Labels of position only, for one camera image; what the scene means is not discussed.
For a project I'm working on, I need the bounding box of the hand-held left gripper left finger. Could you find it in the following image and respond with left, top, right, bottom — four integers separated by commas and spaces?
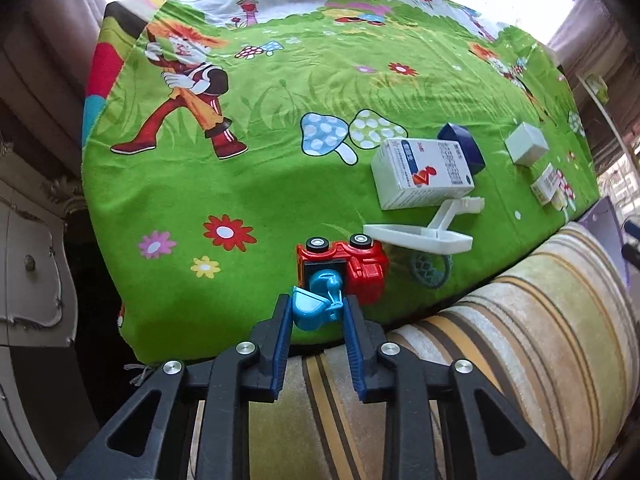
60, 294, 292, 480

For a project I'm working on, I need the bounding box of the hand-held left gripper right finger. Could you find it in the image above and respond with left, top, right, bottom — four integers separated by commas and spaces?
344, 295, 571, 480

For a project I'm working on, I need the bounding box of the red blue toy truck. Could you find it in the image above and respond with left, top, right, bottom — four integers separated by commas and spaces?
291, 232, 390, 333

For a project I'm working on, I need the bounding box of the beige striped cushion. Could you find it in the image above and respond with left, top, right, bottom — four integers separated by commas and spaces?
247, 220, 640, 480

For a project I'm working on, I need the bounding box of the green cartoon printed blanket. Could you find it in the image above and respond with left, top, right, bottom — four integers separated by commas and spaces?
82, 0, 601, 366

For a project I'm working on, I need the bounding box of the white medicine box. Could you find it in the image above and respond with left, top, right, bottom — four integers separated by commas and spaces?
371, 136, 477, 211

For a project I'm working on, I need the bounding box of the dark blue box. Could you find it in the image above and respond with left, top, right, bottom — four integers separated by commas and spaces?
436, 121, 487, 177

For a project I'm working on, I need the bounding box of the white box green label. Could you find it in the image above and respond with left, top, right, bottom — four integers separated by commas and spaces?
529, 164, 567, 209

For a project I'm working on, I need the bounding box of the white ornate cabinet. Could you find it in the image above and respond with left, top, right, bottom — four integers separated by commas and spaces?
0, 175, 78, 348

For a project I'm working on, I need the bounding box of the small white box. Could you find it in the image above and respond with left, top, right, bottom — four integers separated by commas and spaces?
504, 121, 549, 167

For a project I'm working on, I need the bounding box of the purple paper sheet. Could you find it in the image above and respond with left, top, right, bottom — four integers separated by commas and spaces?
580, 197, 627, 261

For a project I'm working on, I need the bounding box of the white window sill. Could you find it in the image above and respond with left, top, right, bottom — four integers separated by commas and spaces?
575, 72, 640, 161

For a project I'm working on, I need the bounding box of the green white small container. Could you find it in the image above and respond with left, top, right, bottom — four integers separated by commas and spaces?
586, 74, 610, 107

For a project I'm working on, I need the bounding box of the plain brown curtain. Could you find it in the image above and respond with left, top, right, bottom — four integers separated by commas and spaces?
0, 0, 108, 161

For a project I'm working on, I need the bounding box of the patterned brown curtain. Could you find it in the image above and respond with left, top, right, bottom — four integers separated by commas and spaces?
547, 10, 640, 126

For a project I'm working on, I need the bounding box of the white plastic bracket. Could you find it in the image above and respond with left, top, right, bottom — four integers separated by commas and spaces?
362, 196, 486, 256

